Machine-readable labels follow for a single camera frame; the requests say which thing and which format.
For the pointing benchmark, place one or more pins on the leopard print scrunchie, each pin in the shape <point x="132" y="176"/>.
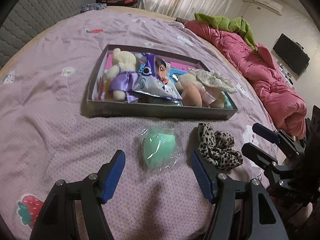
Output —
<point x="217" y="148"/>

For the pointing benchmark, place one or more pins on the pink red quilt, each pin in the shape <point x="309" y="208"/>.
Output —
<point x="285" y="107"/>

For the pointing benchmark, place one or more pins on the grey quilted headboard cover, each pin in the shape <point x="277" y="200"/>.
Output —
<point x="28" y="18"/>

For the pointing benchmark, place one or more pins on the green tissue pack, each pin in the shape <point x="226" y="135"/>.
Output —
<point x="228" y="102"/>

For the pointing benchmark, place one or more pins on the green sponge in plastic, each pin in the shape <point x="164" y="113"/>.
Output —
<point x="161" y="148"/>

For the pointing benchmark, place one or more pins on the dark shallow tray box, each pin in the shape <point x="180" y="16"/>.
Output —
<point x="145" y="108"/>

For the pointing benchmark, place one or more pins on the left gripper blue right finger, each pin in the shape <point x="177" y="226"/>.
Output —
<point x="205" y="174"/>

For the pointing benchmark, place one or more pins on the white purple printed bag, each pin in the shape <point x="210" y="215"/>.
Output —
<point x="154" y="78"/>

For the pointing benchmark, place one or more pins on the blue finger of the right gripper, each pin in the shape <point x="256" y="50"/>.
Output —
<point x="265" y="133"/>
<point x="257" y="155"/>

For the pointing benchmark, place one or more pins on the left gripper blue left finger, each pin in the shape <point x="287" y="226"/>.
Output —
<point x="109" y="176"/>

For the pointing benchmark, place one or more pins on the cream teddy purple dress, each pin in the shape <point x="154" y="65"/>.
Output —
<point x="123" y="75"/>

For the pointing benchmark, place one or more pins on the purple bedsheet with prints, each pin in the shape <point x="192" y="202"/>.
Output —
<point x="46" y="134"/>

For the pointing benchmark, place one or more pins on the black wall television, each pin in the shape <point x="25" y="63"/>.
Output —
<point x="292" y="54"/>

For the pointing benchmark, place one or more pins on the yellow white wipes packet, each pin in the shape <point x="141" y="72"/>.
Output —
<point x="99" y="87"/>

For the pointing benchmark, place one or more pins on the white air conditioner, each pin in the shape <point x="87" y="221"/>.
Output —
<point x="276" y="7"/>

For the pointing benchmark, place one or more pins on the beige plush doll floral dress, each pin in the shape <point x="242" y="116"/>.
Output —
<point x="202" y="88"/>

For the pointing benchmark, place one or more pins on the green blanket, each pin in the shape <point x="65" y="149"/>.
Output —
<point x="238" y="25"/>

